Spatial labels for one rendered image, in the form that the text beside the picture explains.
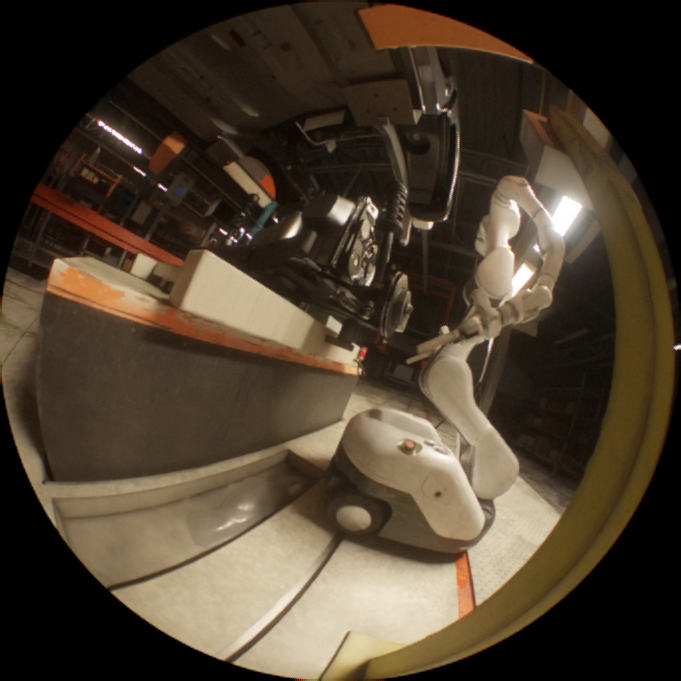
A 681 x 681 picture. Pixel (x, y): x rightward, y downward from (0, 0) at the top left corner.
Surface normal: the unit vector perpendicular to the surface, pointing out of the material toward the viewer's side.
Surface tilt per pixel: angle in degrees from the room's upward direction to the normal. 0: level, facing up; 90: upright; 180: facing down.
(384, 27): 180
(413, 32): 180
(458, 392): 90
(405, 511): 90
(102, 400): 90
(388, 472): 89
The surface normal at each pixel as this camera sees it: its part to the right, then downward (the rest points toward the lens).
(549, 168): -0.36, 0.93
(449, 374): -0.25, -0.17
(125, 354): 0.86, 0.31
